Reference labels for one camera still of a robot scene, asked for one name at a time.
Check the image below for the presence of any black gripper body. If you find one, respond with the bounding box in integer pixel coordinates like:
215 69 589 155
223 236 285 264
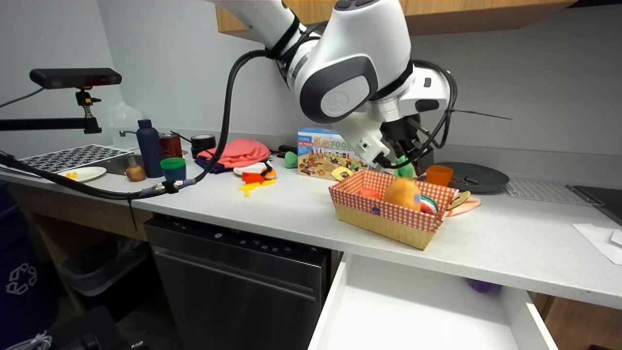
383 114 435 157

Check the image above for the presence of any orange toy pineapple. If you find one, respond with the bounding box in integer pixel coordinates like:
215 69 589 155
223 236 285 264
383 155 423 211

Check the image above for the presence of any wooden front white drawer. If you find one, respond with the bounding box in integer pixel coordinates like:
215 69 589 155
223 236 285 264
309 252 559 350

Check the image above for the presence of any toy watermelon slice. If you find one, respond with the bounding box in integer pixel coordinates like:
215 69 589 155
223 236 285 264
414 192 441 217

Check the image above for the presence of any yellow toy slice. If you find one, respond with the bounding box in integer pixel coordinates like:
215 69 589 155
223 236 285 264
330 164 355 182

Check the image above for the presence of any pink toy plate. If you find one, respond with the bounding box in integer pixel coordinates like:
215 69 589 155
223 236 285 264
445 188 484 219

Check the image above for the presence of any blue play food box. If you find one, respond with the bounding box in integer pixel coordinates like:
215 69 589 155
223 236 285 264
295 124 365 180

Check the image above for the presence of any purple toy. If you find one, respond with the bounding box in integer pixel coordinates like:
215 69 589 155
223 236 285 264
464 277 503 297

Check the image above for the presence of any red toy fries holder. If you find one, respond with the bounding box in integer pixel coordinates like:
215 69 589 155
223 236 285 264
239 170 268 186

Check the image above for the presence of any small brown toy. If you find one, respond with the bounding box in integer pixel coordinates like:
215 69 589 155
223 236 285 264
124 153 147 184

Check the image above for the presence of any yellow toy food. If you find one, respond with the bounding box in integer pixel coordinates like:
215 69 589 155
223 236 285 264
54 168 83 184

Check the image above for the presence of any orange plastic cup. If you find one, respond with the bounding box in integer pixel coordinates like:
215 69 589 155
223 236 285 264
425 163 454 188

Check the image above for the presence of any red checkered paper basket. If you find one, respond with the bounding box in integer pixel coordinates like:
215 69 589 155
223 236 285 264
326 166 460 252

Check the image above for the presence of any black round pan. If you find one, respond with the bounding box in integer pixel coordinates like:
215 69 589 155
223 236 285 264
431 159 511 196

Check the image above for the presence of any grey mesh mat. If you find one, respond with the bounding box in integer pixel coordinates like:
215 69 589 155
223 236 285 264
503 178 571 201

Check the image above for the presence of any wooden upper cabinet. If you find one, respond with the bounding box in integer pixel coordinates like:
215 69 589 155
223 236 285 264
213 0 579 40

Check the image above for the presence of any small white dish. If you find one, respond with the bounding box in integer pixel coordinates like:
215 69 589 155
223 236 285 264
231 161 268 178

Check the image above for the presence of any pink cloth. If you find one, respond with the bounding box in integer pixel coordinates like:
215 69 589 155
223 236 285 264
194 137 272 170

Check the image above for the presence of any black cooktop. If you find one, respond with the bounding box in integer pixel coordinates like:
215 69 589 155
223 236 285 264
565 182 622 227

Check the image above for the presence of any navy cloth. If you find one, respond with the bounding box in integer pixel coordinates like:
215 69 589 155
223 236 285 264
192 157 227 174

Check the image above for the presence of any black cup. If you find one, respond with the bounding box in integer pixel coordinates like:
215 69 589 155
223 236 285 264
190 133 217 159

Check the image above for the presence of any white paper sheet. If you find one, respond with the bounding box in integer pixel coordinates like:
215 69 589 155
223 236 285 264
571 221 622 266

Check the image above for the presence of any blue cup green rim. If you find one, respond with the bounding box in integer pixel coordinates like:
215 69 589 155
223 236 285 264
159 155 188 190

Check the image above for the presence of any dark red can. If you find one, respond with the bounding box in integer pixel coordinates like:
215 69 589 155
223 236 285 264
159 131 184 161

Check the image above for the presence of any wooden base cabinet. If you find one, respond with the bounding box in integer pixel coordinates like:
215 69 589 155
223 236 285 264
530 293 622 350

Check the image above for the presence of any navy blue bottle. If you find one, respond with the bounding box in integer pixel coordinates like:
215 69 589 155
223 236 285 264
134 118 165 178

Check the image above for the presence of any white plate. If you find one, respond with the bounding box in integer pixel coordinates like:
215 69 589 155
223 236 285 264
46 164 108 186

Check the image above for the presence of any grey trash bin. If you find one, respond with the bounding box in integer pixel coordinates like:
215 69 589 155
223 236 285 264
60 236 153 299

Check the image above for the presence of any grey grid drying rack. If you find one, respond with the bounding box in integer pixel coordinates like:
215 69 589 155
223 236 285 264
0 141 132 180

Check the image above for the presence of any blue recycling bin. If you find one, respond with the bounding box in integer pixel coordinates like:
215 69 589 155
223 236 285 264
0 180 56 350

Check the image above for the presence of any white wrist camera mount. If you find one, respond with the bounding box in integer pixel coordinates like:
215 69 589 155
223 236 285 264
348 118 398 168

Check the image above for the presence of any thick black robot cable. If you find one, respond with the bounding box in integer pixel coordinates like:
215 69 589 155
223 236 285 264
0 46 458 201

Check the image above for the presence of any wooden sink cabinet frame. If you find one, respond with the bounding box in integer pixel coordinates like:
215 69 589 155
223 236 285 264
7 182 153 273

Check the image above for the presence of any black stereo camera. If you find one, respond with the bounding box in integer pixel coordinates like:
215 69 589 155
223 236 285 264
27 65 124 91

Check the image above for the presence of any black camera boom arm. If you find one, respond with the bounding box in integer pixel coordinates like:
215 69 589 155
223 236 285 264
0 87 105 133

